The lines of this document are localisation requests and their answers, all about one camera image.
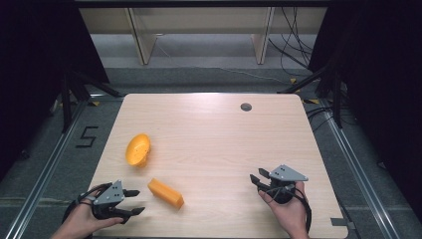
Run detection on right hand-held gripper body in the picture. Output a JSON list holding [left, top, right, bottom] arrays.
[[266, 164, 310, 204]]

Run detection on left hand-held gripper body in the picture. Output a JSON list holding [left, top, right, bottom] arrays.
[[92, 179, 131, 224]]

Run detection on orange rectangular block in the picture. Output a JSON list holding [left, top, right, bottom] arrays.
[[146, 177, 185, 210]]

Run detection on orange plastic bowl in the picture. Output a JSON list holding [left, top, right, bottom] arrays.
[[124, 132, 152, 168]]

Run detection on person's left hand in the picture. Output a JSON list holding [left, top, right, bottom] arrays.
[[63, 186, 124, 238]]

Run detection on person's right hand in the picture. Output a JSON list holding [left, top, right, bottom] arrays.
[[258, 181, 311, 239]]

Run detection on grey tape strip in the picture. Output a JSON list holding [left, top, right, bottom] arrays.
[[329, 216, 356, 231]]

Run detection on black metal stand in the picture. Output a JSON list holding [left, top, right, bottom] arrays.
[[278, 62, 344, 129], [60, 70, 123, 134]]

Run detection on black curtain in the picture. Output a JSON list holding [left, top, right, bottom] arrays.
[[0, 0, 111, 182], [308, 0, 422, 220]]

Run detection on beige wooden desk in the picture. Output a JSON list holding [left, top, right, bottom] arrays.
[[79, 7, 328, 66]]

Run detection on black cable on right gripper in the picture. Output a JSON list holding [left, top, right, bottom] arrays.
[[265, 186, 314, 234]]

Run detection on aluminium floor rail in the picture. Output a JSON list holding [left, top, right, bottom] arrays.
[[3, 94, 124, 239], [302, 99, 401, 239]]

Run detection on black floor cables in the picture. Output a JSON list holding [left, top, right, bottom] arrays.
[[305, 105, 357, 133]]

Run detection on thin white floor cable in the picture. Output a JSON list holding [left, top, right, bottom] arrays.
[[154, 35, 291, 85]]

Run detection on bundle of black hanging cables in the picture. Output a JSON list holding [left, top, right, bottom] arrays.
[[268, 7, 316, 70]]

